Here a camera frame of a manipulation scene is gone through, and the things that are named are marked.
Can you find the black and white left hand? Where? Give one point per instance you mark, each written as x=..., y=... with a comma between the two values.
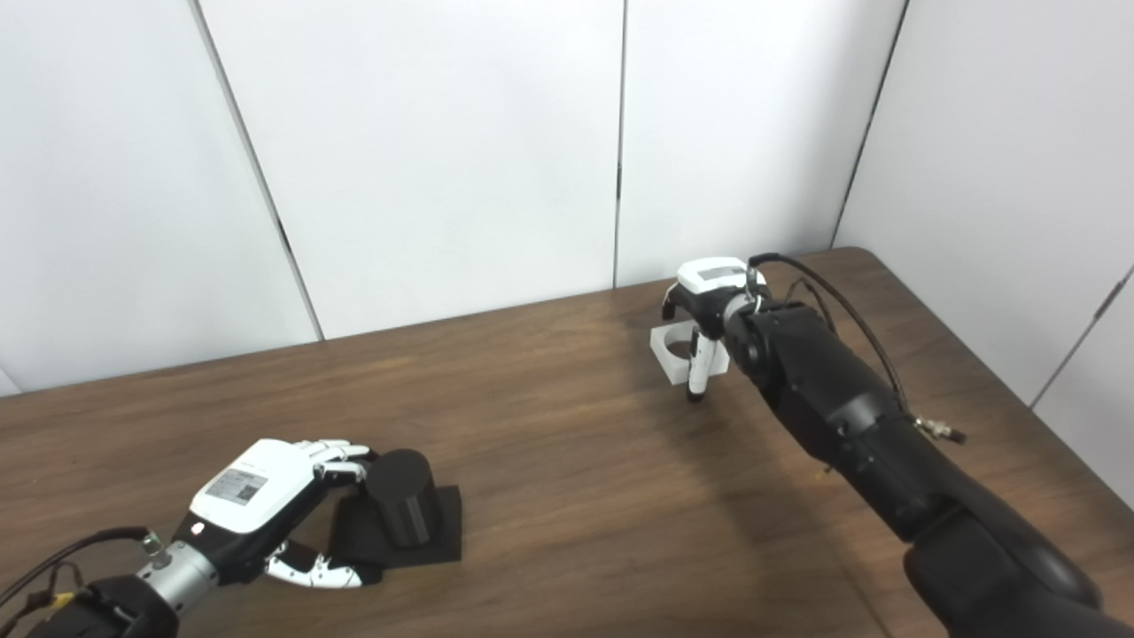
x=257, y=483

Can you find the black and white right hand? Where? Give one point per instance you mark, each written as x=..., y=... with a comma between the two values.
x=713, y=283

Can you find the white square piece with hole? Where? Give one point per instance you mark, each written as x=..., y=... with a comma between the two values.
x=664, y=346

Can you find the black peg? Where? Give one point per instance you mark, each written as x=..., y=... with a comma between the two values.
x=403, y=501

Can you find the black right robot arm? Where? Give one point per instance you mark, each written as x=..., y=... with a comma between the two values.
x=868, y=434

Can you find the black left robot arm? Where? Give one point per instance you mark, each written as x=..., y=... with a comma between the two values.
x=115, y=611

